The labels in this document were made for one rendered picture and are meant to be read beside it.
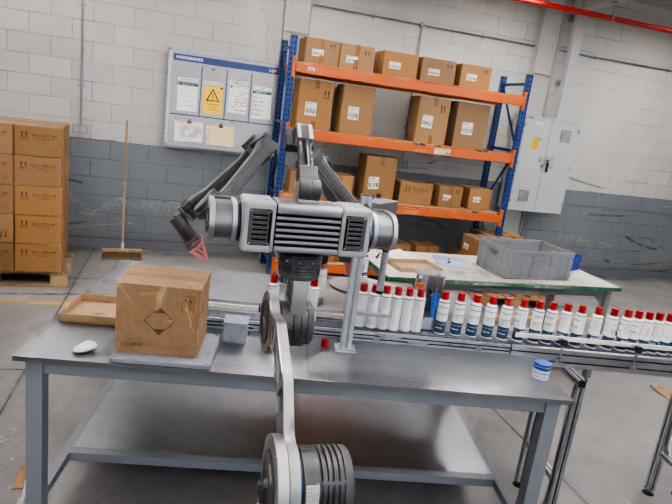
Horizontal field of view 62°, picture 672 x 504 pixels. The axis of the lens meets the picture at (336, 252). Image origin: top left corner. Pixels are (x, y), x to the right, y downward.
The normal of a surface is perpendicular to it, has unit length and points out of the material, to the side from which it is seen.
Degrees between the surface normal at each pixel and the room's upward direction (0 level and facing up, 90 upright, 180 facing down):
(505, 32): 90
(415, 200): 91
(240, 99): 90
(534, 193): 90
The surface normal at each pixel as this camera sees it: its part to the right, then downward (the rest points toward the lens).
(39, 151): 0.36, 0.28
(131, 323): 0.07, 0.25
